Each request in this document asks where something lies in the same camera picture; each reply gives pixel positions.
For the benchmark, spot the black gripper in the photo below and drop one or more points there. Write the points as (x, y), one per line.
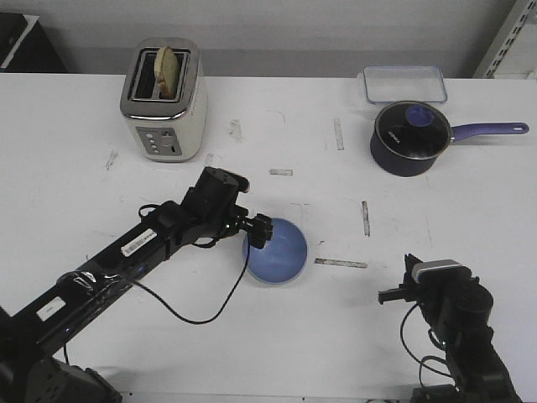
(417, 286)
(211, 203)

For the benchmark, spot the blue bowl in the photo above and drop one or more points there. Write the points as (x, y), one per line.
(282, 258)

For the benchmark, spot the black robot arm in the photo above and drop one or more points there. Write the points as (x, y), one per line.
(30, 338)
(456, 307)

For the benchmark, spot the dark blue saucepan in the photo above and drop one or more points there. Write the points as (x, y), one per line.
(406, 168)

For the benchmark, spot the white chrome toaster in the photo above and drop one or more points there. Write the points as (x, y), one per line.
(167, 130)

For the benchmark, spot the glass pot lid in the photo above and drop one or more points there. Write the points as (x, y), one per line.
(412, 130)

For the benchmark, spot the toast slice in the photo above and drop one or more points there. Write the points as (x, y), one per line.
(166, 72)

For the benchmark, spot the clear plastic food container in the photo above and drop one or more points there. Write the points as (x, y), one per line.
(383, 84)

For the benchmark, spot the black box in corner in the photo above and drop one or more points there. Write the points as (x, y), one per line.
(26, 48)

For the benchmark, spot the white metal shelf upright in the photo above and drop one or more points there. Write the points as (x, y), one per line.
(512, 53)

